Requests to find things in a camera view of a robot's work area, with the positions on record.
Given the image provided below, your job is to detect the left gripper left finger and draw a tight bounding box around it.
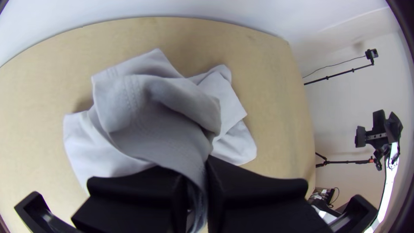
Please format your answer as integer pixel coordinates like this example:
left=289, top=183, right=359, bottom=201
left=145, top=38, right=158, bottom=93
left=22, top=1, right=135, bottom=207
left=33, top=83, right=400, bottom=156
left=71, top=166, right=189, bottom=233

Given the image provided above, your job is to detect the black tripod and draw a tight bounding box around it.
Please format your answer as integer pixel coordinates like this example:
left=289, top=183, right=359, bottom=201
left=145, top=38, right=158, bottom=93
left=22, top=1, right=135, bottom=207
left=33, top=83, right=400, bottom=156
left=303, top=58, right=378, bottom=169

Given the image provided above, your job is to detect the light grey t-shirt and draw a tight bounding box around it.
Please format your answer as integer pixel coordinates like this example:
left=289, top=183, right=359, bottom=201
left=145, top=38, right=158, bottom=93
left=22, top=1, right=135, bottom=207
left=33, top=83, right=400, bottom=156
left=63, top=48, right=258, bottom=233

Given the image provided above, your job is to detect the small black camera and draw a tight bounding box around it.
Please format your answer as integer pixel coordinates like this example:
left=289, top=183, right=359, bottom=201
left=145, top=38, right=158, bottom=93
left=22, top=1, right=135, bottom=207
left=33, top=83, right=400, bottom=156
left=364, top=48, right=380, bottom=66

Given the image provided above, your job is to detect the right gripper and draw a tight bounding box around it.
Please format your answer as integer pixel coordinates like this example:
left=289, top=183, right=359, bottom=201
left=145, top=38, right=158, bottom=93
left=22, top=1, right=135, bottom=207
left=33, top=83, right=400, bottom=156
left=354, top=109, right=404, bottom=153

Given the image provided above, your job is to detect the thin black cable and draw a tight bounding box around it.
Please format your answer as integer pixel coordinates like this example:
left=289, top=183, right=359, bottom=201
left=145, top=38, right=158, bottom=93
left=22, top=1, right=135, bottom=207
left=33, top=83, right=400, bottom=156
left=302, top=55, right=367, bottom=79

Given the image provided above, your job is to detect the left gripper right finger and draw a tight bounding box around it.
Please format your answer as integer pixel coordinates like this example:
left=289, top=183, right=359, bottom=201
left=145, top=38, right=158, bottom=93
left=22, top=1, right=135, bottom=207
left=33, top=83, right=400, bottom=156
left=205, top=155, right=334, bottom=233

